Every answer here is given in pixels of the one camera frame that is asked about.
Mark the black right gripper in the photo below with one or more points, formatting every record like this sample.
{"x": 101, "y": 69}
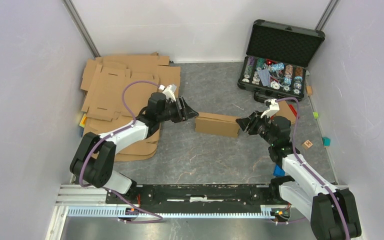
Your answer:
{"x": 251, "y": 123}

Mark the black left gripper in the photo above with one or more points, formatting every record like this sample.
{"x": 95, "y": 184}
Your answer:
{"x": 186, "y": 113}

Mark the brown cardboard box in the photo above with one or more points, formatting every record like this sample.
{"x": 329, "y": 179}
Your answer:
{"x": 217, "y": 124}
{"x": 285, "y": 111}

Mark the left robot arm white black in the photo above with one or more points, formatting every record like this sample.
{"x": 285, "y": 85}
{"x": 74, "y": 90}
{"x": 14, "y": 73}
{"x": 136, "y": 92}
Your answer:
{"x": 93, "y": 162}

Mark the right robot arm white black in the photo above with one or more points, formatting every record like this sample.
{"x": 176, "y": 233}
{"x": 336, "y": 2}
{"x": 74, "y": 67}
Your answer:
{"x": 332, "y": 212}

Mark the red flat block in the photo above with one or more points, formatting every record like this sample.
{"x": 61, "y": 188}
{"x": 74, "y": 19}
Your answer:
{"x": 293, "y": 109}

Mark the blue block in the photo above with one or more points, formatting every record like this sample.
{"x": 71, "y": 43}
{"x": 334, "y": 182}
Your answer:
{"x": 278, "y": 171}

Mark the black poker chip case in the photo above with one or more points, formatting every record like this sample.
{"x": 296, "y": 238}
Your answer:
{"x": 276, "y": 59}

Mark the wooden letter cube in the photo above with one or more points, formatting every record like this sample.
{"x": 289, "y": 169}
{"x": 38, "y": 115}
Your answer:
{"x": 307, "y": 144}

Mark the small wooden block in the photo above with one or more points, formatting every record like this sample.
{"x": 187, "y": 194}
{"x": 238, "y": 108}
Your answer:
{"x": 309, "y": 90}

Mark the teal cube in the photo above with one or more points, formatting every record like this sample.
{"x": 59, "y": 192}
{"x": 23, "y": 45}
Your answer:
{"x": 326, "y": 141}

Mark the stack of flat cardboard sheets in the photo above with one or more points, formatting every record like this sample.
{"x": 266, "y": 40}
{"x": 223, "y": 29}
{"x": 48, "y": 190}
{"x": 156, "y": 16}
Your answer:
{"x": 118, "y": 86}

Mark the colourful blocks under cardboard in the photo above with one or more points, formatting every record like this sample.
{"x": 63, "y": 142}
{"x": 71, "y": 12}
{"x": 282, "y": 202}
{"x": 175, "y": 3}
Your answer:
{"x": 82, "y": 124}

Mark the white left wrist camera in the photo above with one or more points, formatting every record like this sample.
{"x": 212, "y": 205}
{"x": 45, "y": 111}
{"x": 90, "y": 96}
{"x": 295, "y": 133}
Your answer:
{"x": 169, "y": 92}

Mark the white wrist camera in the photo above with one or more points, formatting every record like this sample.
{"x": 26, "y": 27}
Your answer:
{"x": 272, "y": 108}
{"x": 169, "y": 92}

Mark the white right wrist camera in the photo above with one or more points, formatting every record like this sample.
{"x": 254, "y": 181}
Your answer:
{"x": 272, "y": 108}

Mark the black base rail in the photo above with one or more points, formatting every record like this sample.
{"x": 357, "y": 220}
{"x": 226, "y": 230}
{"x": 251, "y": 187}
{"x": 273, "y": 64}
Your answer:
{"x": 230, "y": 198}

